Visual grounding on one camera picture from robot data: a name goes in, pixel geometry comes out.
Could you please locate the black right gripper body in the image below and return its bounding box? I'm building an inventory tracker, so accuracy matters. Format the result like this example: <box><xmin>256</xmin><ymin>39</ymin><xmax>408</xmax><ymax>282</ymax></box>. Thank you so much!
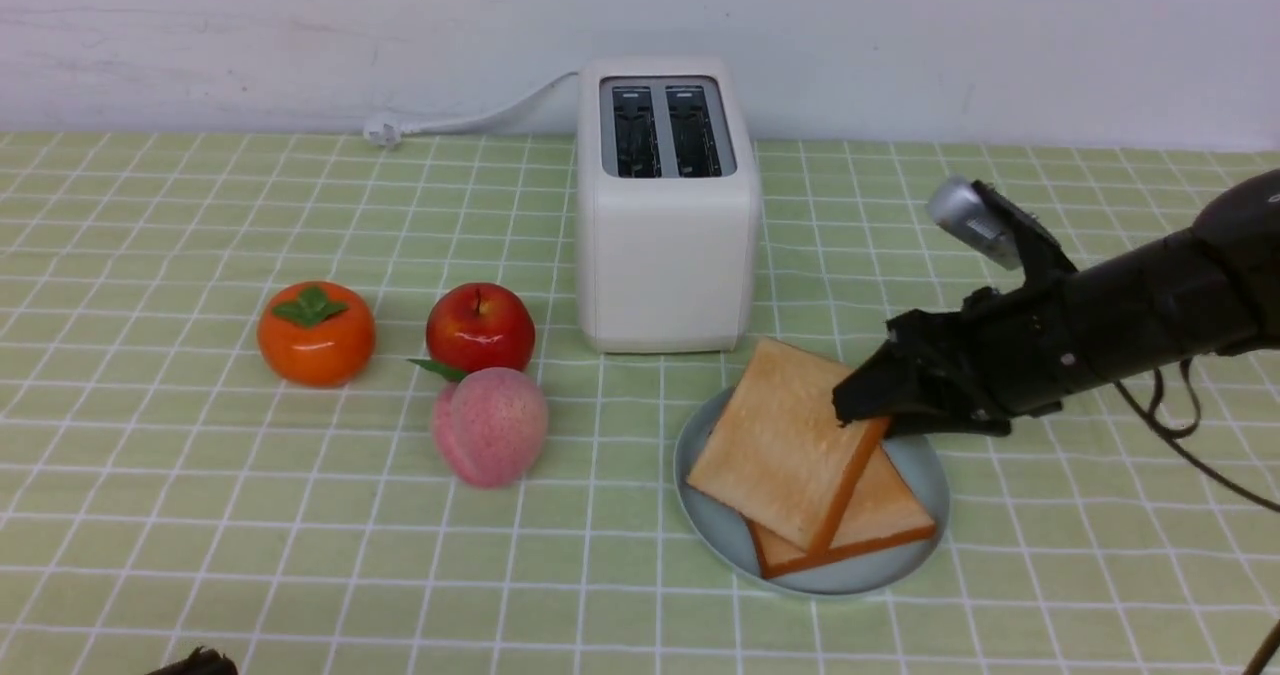
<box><xmin>886</xmin><ymin>273</ymin><xmax>1101</xmax><ymax>435</ymax></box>

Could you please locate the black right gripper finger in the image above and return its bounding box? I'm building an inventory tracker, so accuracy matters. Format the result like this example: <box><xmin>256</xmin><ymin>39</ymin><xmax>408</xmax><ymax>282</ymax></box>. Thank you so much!
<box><xmin>883</xmin><ymin>411</ymin><xmax>1011</xmax><ymax>441</ymax></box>
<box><xmin>832</xmin><ymin>341</ymin><xmax>941</xmax><ymax>427</ymax></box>

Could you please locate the brown toast slice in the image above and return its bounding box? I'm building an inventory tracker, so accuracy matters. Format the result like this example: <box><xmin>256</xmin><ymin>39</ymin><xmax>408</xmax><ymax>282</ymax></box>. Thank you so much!
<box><xmin>748</xmin><ymin>446</ymin><xmax>937</xmax><ymax>580</ymax></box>
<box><xmin>686</xmin><ymin>338</ymin><xmax>891</xmax><ymax>553</ymax></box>

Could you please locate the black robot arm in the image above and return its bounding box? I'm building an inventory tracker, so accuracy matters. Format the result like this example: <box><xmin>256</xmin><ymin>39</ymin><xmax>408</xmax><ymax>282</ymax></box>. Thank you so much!
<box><xmin>832</xmin><ymin>172</ymin><xmax>1279</xmax><ymax>435</ymax></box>

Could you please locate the white two-slot toaster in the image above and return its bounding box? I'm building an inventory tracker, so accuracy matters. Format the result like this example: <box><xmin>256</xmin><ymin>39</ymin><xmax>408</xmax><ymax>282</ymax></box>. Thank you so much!
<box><xmin>575</xmin><ymin>56</ymin><xmax>763</xmax><ymax>354</ymax></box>

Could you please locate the light blue round plate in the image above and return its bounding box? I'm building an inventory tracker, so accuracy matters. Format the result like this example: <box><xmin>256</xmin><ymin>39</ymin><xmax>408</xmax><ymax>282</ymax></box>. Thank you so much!
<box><xmin>672</xmin><ymin>386</ymin><xmax>952</xmax><ymax>601</ymax></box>

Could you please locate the pink peach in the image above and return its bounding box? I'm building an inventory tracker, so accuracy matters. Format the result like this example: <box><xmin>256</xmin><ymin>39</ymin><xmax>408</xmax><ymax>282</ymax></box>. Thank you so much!
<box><xmin>410</xmin><ymin>359</ymin><xmax>549</xmax><ymax>489</ymax></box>

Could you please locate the red apple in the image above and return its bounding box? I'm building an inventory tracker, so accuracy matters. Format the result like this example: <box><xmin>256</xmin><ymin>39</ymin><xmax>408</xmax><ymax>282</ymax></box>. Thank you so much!
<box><xmin>425</xmin><ymin>282</ymin><xmax>536</xmax><ymax>373</ymax></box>

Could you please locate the orange persimmon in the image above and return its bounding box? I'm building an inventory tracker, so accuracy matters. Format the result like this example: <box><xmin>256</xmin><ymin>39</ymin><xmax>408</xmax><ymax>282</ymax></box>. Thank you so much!
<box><xmin>256</xmin><ymin>281</ymin><xmax>378</xmax><ymax>388</ymax></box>

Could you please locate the green checkered tablecloth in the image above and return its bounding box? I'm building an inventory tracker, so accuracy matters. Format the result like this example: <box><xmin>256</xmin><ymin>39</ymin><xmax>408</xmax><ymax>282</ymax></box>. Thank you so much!
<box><xmin>1</xmin><ymin>132</ymin><xmax>1277</xmax><ymax>674</ymax></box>

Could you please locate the dark object at bottom edge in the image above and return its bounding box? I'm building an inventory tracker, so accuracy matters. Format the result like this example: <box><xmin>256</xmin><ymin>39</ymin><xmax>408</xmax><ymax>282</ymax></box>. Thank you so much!
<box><xmin>147</xmin><ymin>646</ymin><xmax>241</xmax><ymax>675</ymax></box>

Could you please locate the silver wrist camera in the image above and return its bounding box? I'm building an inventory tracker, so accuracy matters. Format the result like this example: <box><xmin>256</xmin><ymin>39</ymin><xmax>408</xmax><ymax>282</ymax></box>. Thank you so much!
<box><xmin>925</xmin><ymin>177</ymin><xmax>1061</xmax><ymax>272</ymax></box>

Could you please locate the white toaster power cord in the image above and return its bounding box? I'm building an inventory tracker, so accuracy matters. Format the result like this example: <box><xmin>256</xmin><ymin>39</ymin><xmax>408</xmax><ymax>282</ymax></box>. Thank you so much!
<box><xmin>364</xmin><ymin>70</ymin><xmax>581</xmax><ymax>150</ymax></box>

